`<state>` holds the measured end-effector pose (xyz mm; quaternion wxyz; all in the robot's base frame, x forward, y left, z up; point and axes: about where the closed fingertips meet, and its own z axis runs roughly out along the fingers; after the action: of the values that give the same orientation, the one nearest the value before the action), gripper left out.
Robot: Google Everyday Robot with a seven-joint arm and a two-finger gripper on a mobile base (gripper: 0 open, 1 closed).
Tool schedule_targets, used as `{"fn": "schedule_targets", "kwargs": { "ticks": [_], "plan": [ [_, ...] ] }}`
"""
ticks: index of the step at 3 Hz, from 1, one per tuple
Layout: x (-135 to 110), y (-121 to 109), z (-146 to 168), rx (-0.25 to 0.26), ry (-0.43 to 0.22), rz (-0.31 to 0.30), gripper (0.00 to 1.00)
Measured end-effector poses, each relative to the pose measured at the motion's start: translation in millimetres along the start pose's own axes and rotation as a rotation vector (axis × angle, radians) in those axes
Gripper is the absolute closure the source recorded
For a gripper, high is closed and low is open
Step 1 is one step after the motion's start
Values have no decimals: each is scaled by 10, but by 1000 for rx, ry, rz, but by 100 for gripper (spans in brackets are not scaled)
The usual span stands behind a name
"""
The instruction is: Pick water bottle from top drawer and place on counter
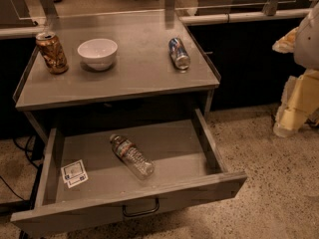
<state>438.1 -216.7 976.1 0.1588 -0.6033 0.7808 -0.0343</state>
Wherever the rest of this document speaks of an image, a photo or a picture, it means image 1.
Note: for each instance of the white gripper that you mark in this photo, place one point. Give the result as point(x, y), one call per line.
point(308, 45)

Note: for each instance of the grey open top drawer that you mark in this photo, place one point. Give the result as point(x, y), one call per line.
point(189, 171)

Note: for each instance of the grey metal cabinet counter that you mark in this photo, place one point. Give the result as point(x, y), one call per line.
point(143, 66)

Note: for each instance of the brown soda can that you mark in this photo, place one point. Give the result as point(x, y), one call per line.
point(52, 52)

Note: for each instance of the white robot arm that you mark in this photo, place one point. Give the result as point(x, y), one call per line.
point(306, 50)

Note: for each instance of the white fiducial tag card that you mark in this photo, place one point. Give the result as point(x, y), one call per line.
point(74, 173)

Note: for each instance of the white ceramic bowl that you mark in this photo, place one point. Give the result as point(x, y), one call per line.
point(98, 54)

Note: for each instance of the clear plastic water bottle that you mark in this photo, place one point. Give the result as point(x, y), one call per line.
point(127, 152)

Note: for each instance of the blue silver soda can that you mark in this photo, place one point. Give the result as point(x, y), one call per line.
point(178, 53)

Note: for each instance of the grey horizontal rail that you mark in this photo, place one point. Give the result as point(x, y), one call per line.
point(242, 17)

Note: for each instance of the black drawer handle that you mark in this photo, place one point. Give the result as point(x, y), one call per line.
point(137, 211)

